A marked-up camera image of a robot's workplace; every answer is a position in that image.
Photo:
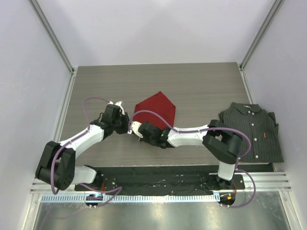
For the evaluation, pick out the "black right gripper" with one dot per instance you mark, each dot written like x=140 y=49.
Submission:
x=144 y=139

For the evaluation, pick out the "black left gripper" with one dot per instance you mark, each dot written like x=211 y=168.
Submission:
x=126 y=121

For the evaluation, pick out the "red cloth napkin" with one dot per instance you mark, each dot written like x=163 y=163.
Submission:
x=159 y=104

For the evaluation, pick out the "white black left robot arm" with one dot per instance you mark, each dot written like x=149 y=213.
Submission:
x=57 y=164

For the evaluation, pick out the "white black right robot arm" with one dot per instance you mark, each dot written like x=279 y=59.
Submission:
x=221 y=141

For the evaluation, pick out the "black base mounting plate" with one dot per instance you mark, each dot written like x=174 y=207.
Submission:
x=185 y=180

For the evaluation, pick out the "dark striped button shirt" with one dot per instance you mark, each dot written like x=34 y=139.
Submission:
x=261 y=128

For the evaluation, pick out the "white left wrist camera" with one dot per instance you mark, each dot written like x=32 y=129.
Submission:
x=120 y=105

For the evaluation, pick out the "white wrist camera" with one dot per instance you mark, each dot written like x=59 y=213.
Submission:
x=134 y=129
x=120 y=105

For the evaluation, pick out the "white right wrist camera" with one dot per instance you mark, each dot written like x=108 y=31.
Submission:
x=134 y=129

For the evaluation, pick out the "white slotted cable duct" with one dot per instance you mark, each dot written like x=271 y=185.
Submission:
x=89 y=198

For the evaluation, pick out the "left aluminium frame post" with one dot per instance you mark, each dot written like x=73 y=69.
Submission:
x=45 y=23

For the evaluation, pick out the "aluminium frame post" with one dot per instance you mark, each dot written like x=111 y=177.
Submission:
x=45 y=23
x=261 y=32

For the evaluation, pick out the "aluminium front rail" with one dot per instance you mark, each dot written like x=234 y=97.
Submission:
x=264 y=181

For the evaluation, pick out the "right aluminium frame post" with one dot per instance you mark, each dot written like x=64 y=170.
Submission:
x=261 y=32

